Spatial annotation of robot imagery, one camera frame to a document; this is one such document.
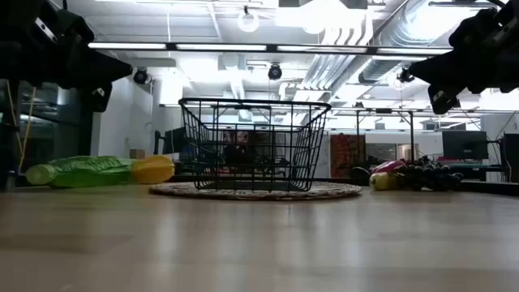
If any black computer monitor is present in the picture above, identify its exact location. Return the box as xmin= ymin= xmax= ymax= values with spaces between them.
xmin=161 ymin=126 xmax=187 ymax=156
xmin=441 ymin=130 xmax=489 ymax=161

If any dark purple grape bunch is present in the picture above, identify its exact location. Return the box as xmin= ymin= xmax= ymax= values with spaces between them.
xmin=399 ymin=158 xmax=465 ymax=193

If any silver ventilation duct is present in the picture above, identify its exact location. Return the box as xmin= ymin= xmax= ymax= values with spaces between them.
xmin=358 ymin=0 xmax=451 ymax=85

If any black rig stand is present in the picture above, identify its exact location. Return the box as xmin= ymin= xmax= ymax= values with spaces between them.
xmin=355 ymin=108 xmax=416 ymax=164

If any yellow extension cable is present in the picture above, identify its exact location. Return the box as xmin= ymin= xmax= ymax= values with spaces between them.
xmin=5 ymin=79 xmax=37 ymax=171

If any round ceiling lamp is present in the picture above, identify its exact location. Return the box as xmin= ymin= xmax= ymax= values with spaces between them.
xmin=236 ymin=5 xmax=261 ymax=34

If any colourful patterned panel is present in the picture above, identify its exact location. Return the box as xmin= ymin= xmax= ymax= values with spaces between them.
xmin=329 ymin=134 xmax=367 ymax=179

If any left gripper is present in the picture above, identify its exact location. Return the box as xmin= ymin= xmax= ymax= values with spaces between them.
xmin=0 ymin=0 xmax=134 ymax=114

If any yellow-orange starfruit toy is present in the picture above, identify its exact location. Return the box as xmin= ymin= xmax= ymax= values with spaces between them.
xmin=130 ymin=154 xmax=176 ymax=185

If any round woven placemat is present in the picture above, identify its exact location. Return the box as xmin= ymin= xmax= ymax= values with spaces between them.
xmin=148 ymin=180 xmax=362 ymax=202

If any overhead LED light bar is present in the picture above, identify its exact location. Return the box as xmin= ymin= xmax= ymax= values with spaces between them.
xmin=87 ymin=41 xmax=453 ymax=57

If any yellow bell pepper toy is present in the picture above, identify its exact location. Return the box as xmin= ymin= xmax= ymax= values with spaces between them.
xmin=368 ymin=171 xmax=403 ymax=192

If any red bell pepper toy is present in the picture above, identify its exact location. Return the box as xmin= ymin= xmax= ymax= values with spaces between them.
xmin=370 ymin=159 xmax=408 ymax=176

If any black ceiling spotlight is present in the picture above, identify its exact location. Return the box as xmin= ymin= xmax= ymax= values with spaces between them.
xmin=397 ymin=66 xmax=416 ymax=84
xmin=267 ymin=62 xmax=284 ymax=81
xmin=132 ymin=67 xmax=150 ymax=86

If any black wire basket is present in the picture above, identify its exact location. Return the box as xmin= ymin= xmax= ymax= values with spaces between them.
xmin=178 ymin=97 xmax=332 ymax=193

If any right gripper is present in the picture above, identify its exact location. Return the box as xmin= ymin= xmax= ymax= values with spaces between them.
xmin=408 ymin=0 xmax=519 ymax=116

